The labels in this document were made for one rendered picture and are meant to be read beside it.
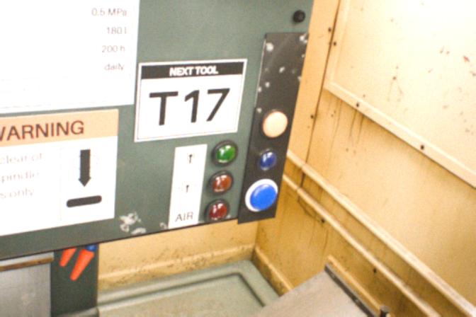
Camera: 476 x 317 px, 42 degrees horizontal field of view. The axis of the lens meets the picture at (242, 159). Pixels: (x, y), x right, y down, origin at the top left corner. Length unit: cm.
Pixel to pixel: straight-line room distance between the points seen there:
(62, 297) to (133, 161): 100
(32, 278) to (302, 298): 75
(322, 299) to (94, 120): 132
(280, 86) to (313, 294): 125
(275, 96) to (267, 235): 154
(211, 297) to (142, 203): 152
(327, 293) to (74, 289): 69
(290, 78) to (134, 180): 17
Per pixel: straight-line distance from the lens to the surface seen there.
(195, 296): 207
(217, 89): 54
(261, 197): 62
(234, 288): 212
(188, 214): 60
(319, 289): 179
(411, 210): 151
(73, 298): 153
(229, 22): 53
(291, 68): 57
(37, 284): 143
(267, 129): 58
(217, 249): 212
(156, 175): 56
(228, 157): 57
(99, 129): 52
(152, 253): 201
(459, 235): 142
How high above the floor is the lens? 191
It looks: 27 degrees down
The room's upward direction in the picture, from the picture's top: 9 degrees clockwise
